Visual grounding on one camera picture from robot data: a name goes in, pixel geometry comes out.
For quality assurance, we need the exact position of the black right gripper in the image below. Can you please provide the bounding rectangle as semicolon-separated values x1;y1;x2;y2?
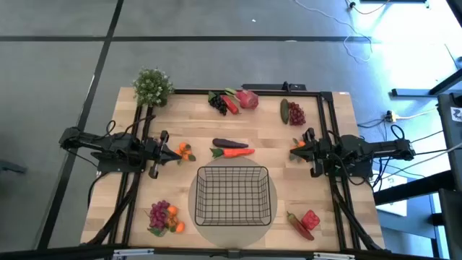
289;127;331;178

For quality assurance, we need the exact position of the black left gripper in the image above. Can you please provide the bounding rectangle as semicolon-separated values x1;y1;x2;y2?
144;131;183;178

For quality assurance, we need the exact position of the orange cluster with leaves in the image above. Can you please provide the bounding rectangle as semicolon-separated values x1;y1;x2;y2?
174;141;197;166
165;204;186;234
288;137;308;163

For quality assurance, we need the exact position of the red grape bunch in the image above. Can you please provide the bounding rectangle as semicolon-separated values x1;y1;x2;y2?
287;101;307;127

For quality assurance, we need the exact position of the green cucumber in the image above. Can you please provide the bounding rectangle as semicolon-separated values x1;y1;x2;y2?
279;97;290;126

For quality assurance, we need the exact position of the purple eggplant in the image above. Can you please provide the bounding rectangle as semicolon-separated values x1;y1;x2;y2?
212;137;250;150

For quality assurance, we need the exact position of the magenta grape bunch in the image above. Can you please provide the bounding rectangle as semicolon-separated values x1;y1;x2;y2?
147;199;171;238

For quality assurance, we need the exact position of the orange carrot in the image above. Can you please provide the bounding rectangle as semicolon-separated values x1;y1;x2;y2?
209;147;256;160

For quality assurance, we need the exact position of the red bell pepper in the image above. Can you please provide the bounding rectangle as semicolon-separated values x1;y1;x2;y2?
286;211;315;242
301;209;321;231

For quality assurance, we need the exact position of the small black grape bunch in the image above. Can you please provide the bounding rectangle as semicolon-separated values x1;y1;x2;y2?
207;90;228;116

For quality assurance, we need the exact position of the pink dragon fruit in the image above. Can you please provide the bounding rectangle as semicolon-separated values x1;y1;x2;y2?
224;87;260;111

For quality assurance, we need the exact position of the long red pepper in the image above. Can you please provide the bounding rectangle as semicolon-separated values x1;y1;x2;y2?
220;94;240;116

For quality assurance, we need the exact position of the green potted plant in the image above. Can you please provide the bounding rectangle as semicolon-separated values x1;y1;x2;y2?
131;66;175;108

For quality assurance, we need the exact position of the round grey mat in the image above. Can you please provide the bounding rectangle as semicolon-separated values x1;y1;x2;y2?
187;155;278;250

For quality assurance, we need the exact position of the black beam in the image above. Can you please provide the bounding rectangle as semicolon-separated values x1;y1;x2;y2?
373;169;462;207

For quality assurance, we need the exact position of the black floor stand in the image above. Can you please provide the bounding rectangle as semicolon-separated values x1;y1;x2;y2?
391;66;462;98

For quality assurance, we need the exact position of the grey cabinet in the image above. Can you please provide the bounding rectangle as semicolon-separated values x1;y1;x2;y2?
436;92;462;192

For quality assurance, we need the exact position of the dark chair base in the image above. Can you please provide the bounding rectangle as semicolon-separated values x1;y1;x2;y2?
0;158;28;175

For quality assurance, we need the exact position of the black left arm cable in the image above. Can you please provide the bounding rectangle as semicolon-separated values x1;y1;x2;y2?
104;114;157;141

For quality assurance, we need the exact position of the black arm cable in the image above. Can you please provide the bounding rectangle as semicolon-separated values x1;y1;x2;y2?
104;114;157;141
391;124;406;141

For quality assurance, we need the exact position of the black wire basket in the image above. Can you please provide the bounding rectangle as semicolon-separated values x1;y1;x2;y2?
193;165;272;228

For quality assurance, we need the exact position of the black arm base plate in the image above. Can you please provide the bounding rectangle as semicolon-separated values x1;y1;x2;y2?
90;144;149;173

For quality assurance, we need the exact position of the black bracket bar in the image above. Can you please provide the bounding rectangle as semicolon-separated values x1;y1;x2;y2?
240;81;308;92

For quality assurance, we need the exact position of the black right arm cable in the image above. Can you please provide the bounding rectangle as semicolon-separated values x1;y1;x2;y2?
391;124;406;141

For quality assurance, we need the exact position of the silver frame bracket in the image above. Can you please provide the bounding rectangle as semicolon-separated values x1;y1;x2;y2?
312;251;357;260
113;248;155;258

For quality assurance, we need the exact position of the white power cable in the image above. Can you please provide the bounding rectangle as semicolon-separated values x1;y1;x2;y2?
395;107;440;120

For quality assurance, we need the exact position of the white floor cable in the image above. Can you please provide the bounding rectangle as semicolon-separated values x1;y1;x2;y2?
292;0;373;63

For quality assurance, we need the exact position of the black plug with cable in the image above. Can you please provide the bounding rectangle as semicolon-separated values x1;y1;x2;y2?
346;0;393;16

